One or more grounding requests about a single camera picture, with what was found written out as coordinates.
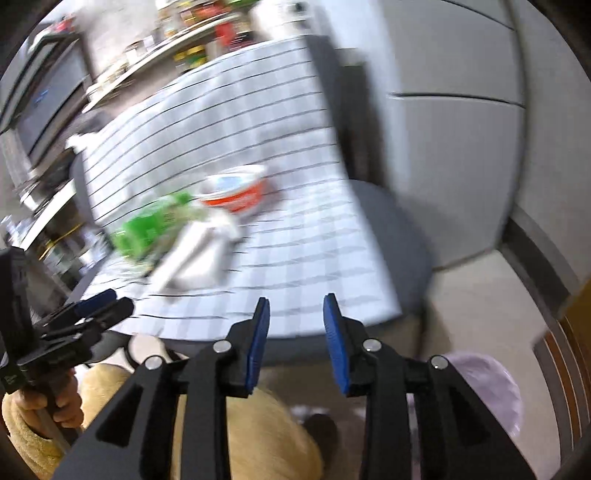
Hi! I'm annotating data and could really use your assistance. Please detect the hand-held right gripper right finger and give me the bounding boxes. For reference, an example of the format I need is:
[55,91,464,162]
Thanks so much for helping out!
[322,292,539,480]

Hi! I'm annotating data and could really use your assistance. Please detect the grey chair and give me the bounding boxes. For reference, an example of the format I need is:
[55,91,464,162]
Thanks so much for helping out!
[69,32,434,367]

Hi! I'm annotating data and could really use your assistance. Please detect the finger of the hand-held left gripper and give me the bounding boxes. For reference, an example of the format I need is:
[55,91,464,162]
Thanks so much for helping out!
[28,298,136,377]
[39,289,117,334]

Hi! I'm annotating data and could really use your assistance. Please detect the person's leg yellow trousers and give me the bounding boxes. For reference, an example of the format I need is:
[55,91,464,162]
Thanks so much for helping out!
[76,362,324,480]

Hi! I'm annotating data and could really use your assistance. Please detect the red white noodle bowl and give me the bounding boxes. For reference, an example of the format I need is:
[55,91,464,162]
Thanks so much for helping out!
[199,165,269,215]

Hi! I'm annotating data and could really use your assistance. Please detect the white storage rack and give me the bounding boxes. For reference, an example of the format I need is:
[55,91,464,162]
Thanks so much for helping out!
[0,173,109,289]

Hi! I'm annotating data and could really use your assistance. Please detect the person's left hand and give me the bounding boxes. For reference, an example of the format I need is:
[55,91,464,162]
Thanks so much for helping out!
[7,364,86,432]

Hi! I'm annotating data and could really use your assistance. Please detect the cluttered wall shelf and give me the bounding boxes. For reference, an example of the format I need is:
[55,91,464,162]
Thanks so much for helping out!
[82,0,262,114]

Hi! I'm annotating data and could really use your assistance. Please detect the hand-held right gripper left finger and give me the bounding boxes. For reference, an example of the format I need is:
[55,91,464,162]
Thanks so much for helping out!
[53,296,271,480]

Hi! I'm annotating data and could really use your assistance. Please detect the wooden door frame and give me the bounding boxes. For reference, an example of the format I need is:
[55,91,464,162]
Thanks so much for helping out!
[531,295,591,464]

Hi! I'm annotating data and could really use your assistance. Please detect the lilac slipper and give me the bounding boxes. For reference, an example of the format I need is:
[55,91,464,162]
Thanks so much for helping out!
[406,350,525,480]

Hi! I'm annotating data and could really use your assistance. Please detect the green snack packet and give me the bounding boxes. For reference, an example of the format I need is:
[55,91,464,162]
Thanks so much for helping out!
[110,191,200,267]

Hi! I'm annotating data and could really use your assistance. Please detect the white black checked cloth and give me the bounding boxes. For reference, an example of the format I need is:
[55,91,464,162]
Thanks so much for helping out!
[76,34,403,340]

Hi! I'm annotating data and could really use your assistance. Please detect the dark screen appliance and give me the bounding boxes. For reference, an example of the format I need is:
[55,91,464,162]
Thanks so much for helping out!
[0,36,95,169]

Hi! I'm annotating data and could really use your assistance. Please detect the dark slipper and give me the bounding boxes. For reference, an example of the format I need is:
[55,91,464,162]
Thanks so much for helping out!
[292,405,341,464]

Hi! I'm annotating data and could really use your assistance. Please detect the white wrapper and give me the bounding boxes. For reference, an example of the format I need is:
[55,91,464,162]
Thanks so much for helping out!
[150,213,242,297]

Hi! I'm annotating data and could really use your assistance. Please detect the person's left forearm yellow sleeve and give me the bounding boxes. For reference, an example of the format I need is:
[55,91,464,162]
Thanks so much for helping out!
[0,394,72,480]

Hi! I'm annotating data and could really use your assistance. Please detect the white cabinet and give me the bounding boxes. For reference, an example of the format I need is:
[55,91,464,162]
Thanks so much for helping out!
[360,0,529,271]

